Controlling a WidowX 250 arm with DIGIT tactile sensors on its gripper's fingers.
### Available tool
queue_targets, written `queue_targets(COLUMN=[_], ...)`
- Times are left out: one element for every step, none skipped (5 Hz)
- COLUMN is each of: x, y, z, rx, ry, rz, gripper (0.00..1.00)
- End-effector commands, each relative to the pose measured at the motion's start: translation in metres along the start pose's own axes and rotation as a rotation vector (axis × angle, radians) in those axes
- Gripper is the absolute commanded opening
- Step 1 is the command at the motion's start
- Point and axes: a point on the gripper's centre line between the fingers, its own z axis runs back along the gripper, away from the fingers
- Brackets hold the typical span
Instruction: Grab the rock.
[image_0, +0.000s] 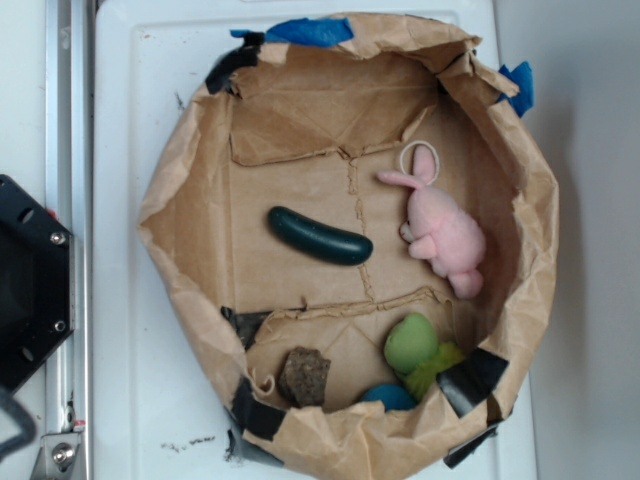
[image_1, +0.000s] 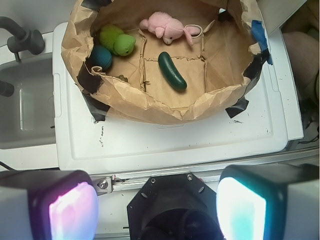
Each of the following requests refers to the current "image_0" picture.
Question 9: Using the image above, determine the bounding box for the brown rough rock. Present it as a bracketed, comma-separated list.
[278, 347, 331, 408]

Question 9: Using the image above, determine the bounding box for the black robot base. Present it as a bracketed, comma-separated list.
[1, 175, 72, 393]

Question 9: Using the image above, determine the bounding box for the dark green toy cucumber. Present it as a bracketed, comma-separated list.
[267, 206, 374, 266]

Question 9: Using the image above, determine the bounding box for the brown paper bag bin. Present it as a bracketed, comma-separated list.
[138, 13, 559, 479]

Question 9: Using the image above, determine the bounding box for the pink plush bunny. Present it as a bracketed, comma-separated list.
[376, 141, 486, 300]

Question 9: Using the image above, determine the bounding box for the green plush toy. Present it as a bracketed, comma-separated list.
[383, 312, 465, 403]

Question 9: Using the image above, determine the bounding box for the blue ball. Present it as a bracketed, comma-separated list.
[360, 384, 417, 411]

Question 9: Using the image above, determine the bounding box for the aluminium rail frame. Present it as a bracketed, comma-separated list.
[45, 1, 98, 479]

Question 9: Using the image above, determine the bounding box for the metal corner bracket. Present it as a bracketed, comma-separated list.
[30, 432, 82, 480]

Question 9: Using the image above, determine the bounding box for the grey braided cable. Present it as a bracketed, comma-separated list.
[0, 387, 37, 456]

